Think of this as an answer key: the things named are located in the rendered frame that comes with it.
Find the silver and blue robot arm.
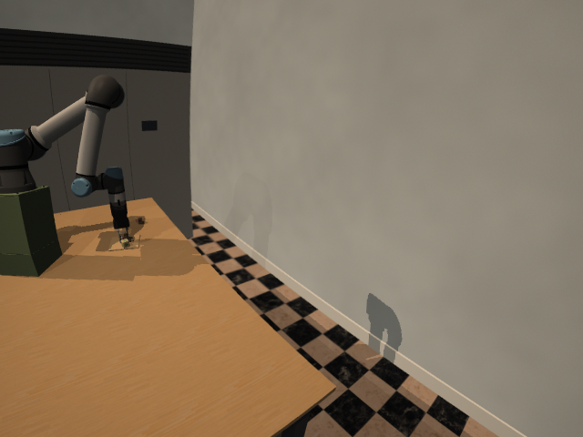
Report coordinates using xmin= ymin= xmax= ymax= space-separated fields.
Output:
xmin=0 ymin=75 xmax=125 ymax=198

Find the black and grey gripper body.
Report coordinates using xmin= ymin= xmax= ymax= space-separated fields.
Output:
xmin=108 ymin=192 xmax=129 ymax=229

